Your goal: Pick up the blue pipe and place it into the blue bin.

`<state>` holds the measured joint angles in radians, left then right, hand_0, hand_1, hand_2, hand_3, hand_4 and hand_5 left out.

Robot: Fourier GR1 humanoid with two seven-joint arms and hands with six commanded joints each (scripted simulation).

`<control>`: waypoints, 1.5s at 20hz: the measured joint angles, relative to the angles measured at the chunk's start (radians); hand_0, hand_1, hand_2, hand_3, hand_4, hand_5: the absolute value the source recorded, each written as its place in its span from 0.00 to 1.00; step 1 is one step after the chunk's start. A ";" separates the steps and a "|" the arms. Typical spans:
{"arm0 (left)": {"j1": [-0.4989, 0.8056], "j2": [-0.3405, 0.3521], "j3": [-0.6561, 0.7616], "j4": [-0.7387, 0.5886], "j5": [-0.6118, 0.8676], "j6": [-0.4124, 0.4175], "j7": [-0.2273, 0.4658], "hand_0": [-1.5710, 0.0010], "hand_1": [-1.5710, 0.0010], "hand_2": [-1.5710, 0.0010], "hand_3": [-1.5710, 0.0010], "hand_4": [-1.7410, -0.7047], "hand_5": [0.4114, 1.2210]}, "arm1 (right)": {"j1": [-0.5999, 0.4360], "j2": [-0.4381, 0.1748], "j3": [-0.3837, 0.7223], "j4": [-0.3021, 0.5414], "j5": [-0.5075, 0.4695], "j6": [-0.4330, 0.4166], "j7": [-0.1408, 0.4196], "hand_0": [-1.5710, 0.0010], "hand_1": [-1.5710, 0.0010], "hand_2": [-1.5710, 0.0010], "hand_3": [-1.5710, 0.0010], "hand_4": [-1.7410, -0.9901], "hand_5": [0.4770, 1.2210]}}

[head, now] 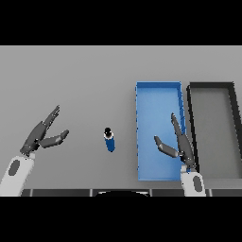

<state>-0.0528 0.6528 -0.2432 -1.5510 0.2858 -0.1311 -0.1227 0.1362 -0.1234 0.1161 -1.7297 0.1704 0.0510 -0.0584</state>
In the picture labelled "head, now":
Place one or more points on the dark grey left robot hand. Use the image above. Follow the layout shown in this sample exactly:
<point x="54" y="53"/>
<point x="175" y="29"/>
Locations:
<point x="37" y="135"/>

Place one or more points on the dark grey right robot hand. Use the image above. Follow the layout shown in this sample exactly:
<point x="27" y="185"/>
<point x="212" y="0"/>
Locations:
<point x="182" y="145"/>

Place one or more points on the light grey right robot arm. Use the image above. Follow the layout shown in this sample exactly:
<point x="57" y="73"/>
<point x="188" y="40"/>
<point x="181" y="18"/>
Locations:
<point x="193" y="184"/>

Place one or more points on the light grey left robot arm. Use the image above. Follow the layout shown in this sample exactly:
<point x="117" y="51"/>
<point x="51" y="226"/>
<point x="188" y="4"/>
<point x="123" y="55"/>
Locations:
<point x="15" y="174"/>

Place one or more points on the blue bin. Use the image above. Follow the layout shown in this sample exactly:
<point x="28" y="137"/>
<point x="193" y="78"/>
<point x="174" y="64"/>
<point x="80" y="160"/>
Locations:
<point x="157" y="132"/>

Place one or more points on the dark grey bin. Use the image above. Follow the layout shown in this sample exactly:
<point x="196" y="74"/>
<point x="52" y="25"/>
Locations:
<point x="214" y="132"/>

